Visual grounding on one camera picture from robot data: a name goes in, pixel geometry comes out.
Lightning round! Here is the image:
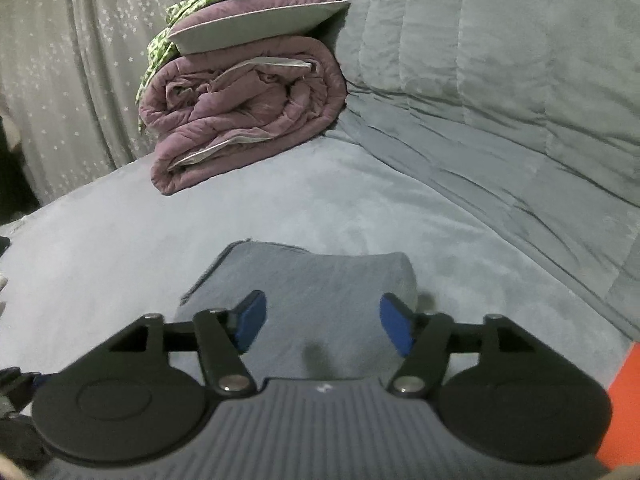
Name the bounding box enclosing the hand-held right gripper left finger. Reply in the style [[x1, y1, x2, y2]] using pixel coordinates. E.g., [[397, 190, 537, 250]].
[[105, 290, 268, 396]]

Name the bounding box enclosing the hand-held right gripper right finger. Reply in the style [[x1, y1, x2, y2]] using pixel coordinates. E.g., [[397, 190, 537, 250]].
[[379, 293, 538, 400]]

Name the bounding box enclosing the grey knit sweater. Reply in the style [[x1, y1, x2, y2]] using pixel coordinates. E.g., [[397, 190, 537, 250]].
[[180, 241, 418, 381]]

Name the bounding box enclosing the grey bed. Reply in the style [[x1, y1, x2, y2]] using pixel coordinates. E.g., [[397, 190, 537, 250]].
[[0, 135, 631, 381]]

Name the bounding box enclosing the folded pink quilt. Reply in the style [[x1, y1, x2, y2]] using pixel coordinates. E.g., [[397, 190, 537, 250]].
[[137, 37, 348, 196]]

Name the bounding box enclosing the orange object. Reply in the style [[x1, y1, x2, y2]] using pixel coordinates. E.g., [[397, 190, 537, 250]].
[[607, 342, 640, 468]]

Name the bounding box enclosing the grey quilted bedspread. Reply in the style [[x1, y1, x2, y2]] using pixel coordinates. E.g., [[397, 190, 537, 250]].
[[325, 0, 640, 341]]

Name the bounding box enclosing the green patterned cloth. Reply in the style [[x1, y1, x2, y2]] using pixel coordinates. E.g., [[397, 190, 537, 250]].
[[136, 0, 251, 131]]

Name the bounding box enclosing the pink and grey pillow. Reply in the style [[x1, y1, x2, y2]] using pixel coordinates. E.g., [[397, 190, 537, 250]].
[[167, 0, 351, 56]]

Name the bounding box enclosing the grey star-print curtain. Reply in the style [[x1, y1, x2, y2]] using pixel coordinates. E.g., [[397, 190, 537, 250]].
[[0, 0, 211, 211]]

